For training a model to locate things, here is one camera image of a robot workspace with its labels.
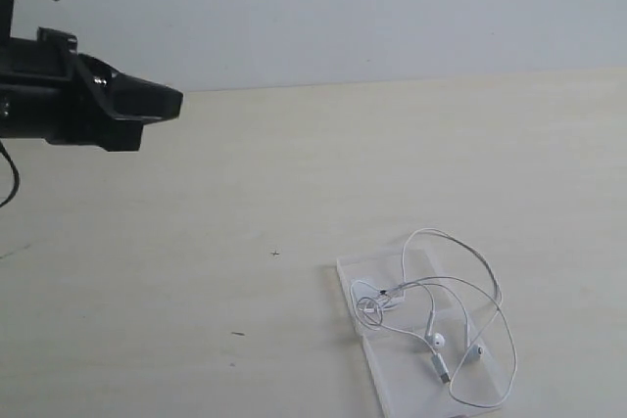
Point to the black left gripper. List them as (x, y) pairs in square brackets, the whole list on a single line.
[(49, 91)]

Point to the clear plastic storage case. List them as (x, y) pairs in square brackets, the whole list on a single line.
[(416, 330)]

